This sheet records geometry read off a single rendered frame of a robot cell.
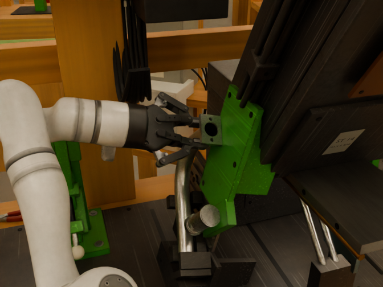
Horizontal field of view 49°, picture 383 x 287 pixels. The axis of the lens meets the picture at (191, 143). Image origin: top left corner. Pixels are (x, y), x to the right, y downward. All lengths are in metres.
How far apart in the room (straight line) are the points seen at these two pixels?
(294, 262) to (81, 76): 0.60
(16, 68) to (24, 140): 0.43
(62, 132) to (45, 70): 0.39
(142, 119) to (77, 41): 0.31
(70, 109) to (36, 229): 0.19
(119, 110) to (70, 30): 0.30
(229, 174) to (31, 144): 0.31
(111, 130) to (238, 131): 0.20
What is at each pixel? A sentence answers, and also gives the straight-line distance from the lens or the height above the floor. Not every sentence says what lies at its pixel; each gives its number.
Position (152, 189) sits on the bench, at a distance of 1.15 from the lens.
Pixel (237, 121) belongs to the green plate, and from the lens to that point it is 0.70.
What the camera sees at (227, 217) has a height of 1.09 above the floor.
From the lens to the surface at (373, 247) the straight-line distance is 0.66.
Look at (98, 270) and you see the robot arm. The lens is 0.55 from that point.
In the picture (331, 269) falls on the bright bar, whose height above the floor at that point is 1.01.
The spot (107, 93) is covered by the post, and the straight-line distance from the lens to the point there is 0.97.
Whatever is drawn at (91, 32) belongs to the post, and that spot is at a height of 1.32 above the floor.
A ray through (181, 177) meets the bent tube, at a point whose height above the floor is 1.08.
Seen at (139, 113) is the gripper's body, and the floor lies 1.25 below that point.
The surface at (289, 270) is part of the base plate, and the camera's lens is 0.91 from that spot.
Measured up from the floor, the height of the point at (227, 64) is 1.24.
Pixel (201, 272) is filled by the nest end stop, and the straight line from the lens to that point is 0.79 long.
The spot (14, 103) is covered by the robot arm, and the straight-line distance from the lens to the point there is 0.64.
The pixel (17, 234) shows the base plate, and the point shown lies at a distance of 1.05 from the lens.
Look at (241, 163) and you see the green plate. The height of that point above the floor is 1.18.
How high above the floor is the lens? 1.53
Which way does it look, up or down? 28 degrees down
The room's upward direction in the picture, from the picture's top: straight up
